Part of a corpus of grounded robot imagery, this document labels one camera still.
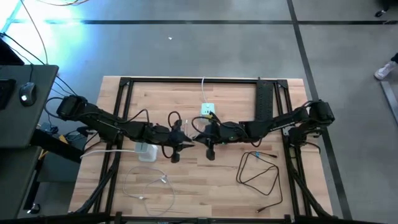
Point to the black caster wheel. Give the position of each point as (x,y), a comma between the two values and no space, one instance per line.
(34,209)

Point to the black chair base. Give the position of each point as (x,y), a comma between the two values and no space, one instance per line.
(378,13)

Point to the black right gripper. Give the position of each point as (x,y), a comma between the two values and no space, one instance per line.
(217,135)

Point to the black desk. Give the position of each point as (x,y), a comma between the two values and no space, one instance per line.
(18,124)

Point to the grey metal bar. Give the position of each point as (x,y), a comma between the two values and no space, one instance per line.
(390,99)

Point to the white power strip tower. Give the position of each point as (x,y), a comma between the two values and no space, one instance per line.
(147,153)

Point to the black desk leg beam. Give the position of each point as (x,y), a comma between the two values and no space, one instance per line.
(59,146)

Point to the person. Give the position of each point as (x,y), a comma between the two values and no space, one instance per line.
(385,71)

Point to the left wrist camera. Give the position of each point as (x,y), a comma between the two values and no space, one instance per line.
(175,156)

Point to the black keyboard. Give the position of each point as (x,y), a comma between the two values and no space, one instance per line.
(6,93)

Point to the black monitor corner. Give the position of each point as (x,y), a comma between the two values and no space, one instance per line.
(7,56)

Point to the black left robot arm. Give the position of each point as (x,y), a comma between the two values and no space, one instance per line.
(102,123)

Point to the long black power strip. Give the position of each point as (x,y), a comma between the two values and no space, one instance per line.
(264,99)

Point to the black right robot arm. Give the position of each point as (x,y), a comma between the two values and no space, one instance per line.
(280,123)

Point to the black computer mouse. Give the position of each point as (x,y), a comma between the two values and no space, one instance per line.
(27,93)

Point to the mint green power cube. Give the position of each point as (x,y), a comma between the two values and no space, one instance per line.
(206,109)

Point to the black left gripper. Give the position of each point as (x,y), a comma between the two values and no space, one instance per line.
(168,137)

